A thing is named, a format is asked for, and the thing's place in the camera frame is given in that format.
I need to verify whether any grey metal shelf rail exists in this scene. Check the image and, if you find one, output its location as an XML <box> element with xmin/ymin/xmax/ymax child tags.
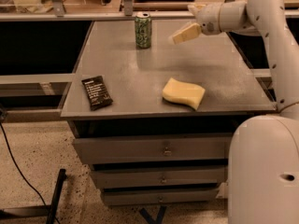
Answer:
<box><xmin>0</xmin><ymin>0</ymin><xmax>299</xmax><ymax>21</ymax></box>

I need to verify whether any bottom grey drawer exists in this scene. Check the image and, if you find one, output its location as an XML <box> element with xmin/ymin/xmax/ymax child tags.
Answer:
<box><xmin>101</xmin><ymin>188</ymin><xmax>219</xmax><ymax>206</ymax></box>

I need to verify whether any black snack bar wrapper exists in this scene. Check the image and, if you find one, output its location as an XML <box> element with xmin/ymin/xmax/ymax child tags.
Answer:
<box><xmin>81</xmin><ymin>76</ymin><xmax>113</xmax><ymax>111</ymax></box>

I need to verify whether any middle grey drawer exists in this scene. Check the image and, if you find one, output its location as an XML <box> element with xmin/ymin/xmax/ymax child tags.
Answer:
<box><xmin>91</xmin><ymin>165</ymin><xmax>226</xmax><ymax>189</ymax></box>

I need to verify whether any grey drawer cabinet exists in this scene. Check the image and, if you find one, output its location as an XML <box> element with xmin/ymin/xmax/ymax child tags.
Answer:
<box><xmin>62</xmin><ymin>20</ymin><xmax>272</xmax><ymax>199</ymax></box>

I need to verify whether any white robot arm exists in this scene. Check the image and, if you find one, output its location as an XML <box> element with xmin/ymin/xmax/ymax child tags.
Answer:
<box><xmin>188</xmin><ymin>0</ymin><xmax>299</xmax><ymax>224</ymax></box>

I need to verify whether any grey drawer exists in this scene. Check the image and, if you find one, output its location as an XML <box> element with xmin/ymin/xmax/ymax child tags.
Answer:
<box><xmin>91</xmin><ymin>165</ymin><xmax>226</xmax><ymax>189</ymax></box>
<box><xmin>101</xmin><ymin>188</ymin><xmax>219</xmax><ymax>206</ymax></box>
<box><xmin>73</xmin><ymin>133</ymin><xmax>232</xmax><ymax>164</ymax></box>

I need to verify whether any green soda can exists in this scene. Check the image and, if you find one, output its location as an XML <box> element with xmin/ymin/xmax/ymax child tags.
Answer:
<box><xmin>135</xmin><ymin>12</ymin><xmax>152</xmax><ymax>49</ymax></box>

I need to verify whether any yellow sponge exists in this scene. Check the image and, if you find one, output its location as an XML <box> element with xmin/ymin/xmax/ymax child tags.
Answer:
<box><xmin>162</xmin><ymin>77</ymin><xmax>206</xmax><ymax>110</ymax></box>

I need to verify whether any black metal stand leg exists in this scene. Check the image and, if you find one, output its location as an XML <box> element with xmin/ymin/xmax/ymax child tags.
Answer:
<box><xmin>0</xmin><ymin>169</ymin><xmax>67</xmax><ymax>224</ymax></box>

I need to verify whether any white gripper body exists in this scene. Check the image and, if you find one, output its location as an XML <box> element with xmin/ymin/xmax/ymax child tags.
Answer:
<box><xmin>196</xmin><ymin>3</ymin><xmax>221</xmax><ymax>35</ymax></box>

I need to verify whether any top grey drawer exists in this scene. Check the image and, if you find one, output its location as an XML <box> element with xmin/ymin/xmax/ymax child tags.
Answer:
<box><xmin>73</xmin><ymin>133</ymin><xmax>232</xmax><ymax>164</ymax></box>

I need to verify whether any black floor cable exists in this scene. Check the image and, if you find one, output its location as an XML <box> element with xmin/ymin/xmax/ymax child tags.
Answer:
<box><xmin>0</xmin><ymin>121</ymin><xmax>62</xmax><ymax>224</ymax></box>

